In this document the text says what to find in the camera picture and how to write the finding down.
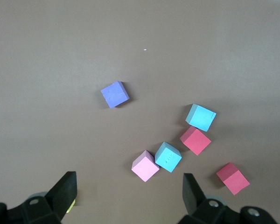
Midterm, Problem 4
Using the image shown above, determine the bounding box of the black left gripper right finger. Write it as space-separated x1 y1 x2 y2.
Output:
178 173 278 224

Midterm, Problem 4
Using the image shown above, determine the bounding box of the cyan foam cube with dots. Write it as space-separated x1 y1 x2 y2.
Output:
154 141 182 174

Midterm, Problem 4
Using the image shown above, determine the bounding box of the purple foam cube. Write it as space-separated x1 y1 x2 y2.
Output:
100 80 131 109

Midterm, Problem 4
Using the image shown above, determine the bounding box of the pink foam cube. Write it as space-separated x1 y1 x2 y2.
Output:
131 150 160 182

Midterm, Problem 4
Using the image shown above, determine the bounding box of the yellow foam cube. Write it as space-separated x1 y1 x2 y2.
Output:
65 198 78 214

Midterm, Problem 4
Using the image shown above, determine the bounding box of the cyan foam cube corner notch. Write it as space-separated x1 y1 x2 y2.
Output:
185 103 217 133

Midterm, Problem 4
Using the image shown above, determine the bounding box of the red foam cube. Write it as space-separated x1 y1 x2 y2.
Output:
216 162 251 196
179 126 212 156

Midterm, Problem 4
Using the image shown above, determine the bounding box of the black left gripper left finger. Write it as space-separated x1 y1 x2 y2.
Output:
0 171 78 224

